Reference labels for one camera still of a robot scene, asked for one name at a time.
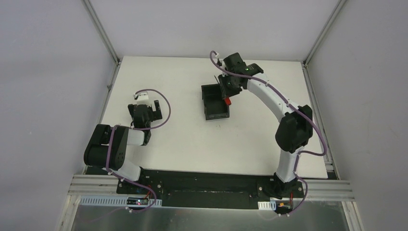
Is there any left controller board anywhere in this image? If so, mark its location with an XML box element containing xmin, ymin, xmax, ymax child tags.
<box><xmin>127</xmin><ymin>197</ymin><xmax>149</xmax><ymax>206</ymax></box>

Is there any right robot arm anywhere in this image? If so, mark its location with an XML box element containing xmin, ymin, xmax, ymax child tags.
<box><xmin>213</xmin><ymin>53</ymin><xmax>313</xmax><ymax>199</ymax></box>

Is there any left aluminium frame post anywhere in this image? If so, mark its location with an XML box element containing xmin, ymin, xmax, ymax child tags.
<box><xmin>81</xmin><ymin>0</ymin><xmax>120</xmax><ymax>65</ymax></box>

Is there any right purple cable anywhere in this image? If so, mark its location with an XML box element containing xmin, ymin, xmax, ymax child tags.
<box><xmin>209</xmin><ymin>51</ymin><xmax>328</xmax><ymax>218</ymax></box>

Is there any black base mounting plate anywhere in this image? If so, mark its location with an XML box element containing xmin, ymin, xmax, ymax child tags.
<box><xmin>116</xmin><ymin>169</ymin><xmax>304</xmax><ymax>209</ymax></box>

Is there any right aluminium frame post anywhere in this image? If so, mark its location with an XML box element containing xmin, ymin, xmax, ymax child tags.
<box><xmin>303</xmin><ymin>0</ymin><xmax>348</xmax><ymax>66</ymax></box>

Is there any white cable duct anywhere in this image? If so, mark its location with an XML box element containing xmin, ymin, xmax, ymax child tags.
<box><xmin>257</xmin><ymin>200</ymin><xmax>277</xmax><ymax>211</ymax></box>
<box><xmin>79</xmin><ymin>195</ymin><xmax>162</xmax><ymax>208</ymax></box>

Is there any black plastic bin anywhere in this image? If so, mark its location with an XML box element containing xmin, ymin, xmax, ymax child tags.
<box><xmin>201</xmin><ymin>84</ymin><xmax>230</xmax><ymax>121</ymax></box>

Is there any purple cable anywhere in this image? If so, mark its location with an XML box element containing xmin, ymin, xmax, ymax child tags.
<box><xmin>105</xmin><ymin>89</ymin><xmax>172</xmax><ymax>214</ymax></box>
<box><xmin>209</xmin><ymin>51</ymin><xmax>328</xmax><ymax>218</ymax></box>

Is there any aluminium frame post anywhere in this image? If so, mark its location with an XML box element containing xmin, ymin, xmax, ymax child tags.
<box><xmin>303</xmin><ymin>0</ymin><xmax>348</xmax><ymax>66</ymax></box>
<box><xmin>81</xmin><ymin>0</ymin><xmax>120</xmax><ymax>65</ymax></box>

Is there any red handled screwdriver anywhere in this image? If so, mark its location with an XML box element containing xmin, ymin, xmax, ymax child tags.
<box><xmin>214</xmin><ymin>75</ymin><xmax>231</xmax><ymax>106</ymax></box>

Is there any controller board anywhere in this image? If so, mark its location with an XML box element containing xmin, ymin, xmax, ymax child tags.
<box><xmin>127</xmin><ymin>197</ymin><xmax>149</xmax><ymax>206</ymax></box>
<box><xmin>275</xmin><ymin>201</ymin><xmax>293</xmax><ymax>214</ymax></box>

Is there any left white cable duct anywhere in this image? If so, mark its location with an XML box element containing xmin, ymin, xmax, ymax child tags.
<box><xmin>79</xmin><ymin>195</ymin><xmax>162</xmax><ymax>208</ymax></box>

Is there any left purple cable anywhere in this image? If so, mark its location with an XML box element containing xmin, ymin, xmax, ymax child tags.
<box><xmin>105</xmin><ymin>89</ymin><xmax>172</xmax><ymax>214</ymax></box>

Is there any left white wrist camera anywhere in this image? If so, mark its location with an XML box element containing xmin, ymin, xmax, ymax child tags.
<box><xmin>133</xmin><ymin>91</ymin><xmax>152</xmax><ymax>106</ymax></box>

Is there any aluminium front rail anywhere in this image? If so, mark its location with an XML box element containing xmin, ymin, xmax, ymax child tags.
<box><xmin>68</xmin><ymin>174</ymin><xmax>355</xmax><ymax>202</ymax></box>

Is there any right controller board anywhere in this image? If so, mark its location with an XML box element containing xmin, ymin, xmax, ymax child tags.
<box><xmin>275</xmin><ymin>201</ymin><xmax>293</xmax><ymax>214</ymax></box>

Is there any right white cable duct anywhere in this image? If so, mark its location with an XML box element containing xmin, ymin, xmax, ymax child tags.
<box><xmin>257</xmin><ymin>200</ymin><xmax>277</xmax><ymax>211</ymax></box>

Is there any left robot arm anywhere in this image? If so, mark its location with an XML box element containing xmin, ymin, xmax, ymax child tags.
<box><xmin>84</xmin><ymin>100</ymin><xmax>163</xmax><ymax>181</ymax></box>

